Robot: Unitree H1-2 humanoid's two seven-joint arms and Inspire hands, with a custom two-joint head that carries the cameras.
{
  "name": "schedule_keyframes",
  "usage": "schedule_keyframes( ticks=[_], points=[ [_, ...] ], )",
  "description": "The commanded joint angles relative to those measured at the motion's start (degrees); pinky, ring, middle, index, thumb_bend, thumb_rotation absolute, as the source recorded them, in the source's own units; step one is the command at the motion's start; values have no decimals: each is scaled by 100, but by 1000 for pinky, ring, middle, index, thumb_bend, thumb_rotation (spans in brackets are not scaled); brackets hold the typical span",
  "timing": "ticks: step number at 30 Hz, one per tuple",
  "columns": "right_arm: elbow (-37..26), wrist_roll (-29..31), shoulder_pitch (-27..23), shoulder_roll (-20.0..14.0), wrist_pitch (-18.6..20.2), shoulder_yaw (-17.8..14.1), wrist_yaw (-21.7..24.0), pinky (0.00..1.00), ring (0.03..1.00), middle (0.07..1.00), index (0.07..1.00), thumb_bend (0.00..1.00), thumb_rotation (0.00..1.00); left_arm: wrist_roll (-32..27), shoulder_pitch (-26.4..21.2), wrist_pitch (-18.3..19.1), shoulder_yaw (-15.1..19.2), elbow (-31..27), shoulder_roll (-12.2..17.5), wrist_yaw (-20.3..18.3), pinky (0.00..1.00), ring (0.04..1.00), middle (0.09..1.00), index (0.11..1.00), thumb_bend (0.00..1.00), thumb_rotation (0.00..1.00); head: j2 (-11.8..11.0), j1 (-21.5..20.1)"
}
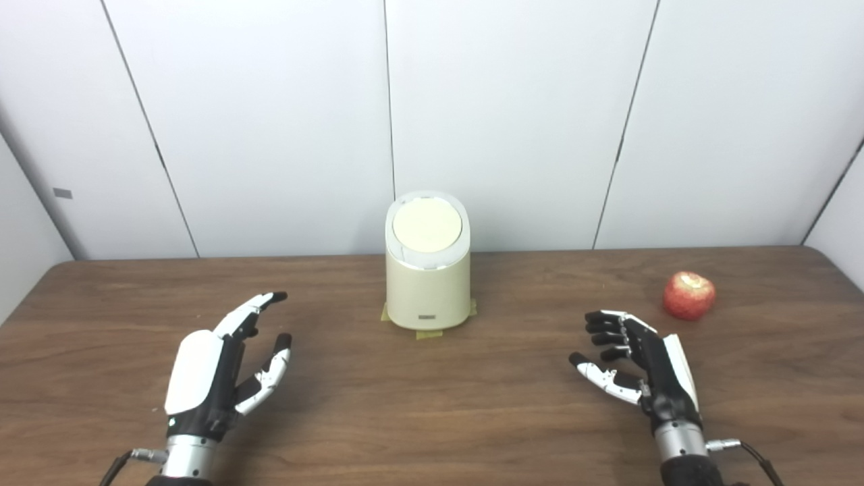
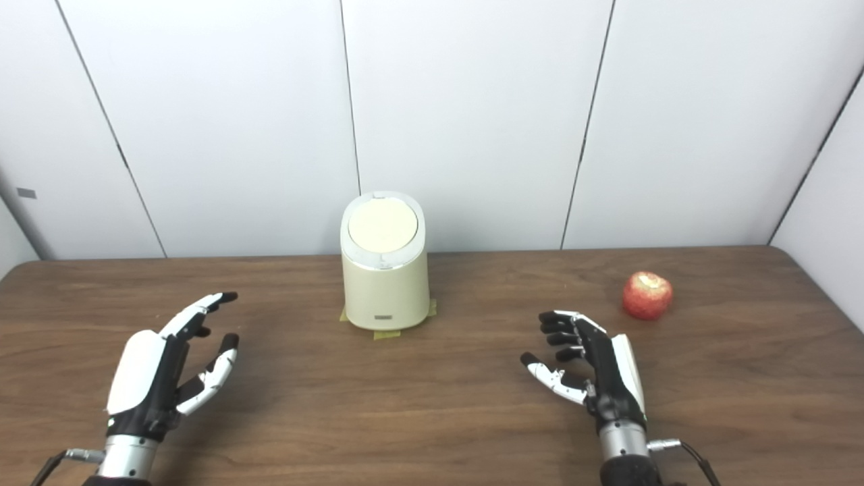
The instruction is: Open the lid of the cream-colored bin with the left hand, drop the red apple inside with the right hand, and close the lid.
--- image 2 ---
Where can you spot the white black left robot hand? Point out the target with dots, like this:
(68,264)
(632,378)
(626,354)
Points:
(138,378)

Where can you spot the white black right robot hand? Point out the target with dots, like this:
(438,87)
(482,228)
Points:
(611,378)

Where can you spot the red apple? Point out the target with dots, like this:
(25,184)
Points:
(646,295)

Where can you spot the cream-colored bin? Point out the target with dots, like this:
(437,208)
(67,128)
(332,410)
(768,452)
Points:
(385,290)

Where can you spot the cream round bin lid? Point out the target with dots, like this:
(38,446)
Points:
(383,224)

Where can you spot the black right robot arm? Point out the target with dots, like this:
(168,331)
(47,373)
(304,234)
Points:
(624,452)

